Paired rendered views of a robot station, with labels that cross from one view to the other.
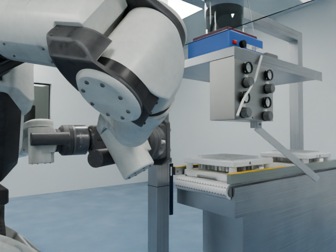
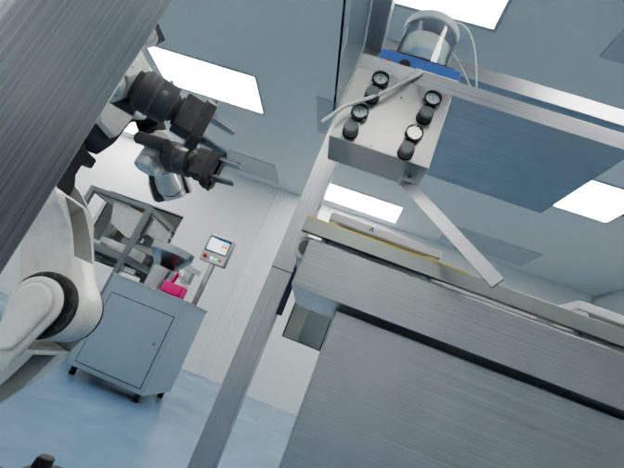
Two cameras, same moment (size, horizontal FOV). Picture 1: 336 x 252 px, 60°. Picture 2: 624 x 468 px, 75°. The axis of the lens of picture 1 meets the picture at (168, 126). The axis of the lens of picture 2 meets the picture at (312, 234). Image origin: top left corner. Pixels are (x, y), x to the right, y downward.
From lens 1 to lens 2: 0.96 m
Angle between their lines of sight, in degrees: 47
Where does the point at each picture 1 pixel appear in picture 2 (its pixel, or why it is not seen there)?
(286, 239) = (457, 447)
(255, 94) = (391, 119)
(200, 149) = not seen: outside the picture
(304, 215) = (553, 442)
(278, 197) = (425, 316)
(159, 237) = (246, 335)
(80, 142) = (176, 153)
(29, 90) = not seen: hidden behind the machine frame
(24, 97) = not seen: hidden behind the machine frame
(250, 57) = (396, 71)
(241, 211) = (310, 281)
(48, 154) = (148, 157)
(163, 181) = (284, 263)
